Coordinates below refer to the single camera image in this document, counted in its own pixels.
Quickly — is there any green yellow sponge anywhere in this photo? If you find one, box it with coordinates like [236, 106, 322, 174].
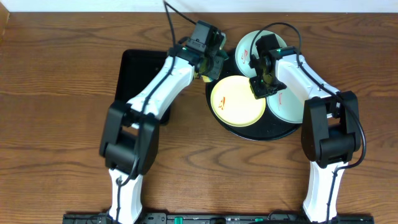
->
[193, 50, 228, 82]

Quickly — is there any light green plate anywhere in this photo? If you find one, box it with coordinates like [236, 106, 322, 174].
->
[266, 88, 303, 124]
[234, 30, 287, 78]

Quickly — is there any yellow plate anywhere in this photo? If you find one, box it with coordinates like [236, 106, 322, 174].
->
[210, 75, 266, 128]

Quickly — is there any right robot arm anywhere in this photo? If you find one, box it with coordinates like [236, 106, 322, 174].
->
[249, 47, 366, 223]

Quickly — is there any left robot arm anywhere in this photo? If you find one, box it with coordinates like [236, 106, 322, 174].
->
[99, 25, 226, 223]

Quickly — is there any round black tray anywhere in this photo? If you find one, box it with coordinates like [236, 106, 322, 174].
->
[205, 49, 301, 141]

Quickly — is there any black rectangular tray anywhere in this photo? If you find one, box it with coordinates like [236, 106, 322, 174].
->
[114, 49, 172, 126]

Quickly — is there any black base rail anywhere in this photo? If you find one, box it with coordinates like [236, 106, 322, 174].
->
[62, 212, 376, 224]

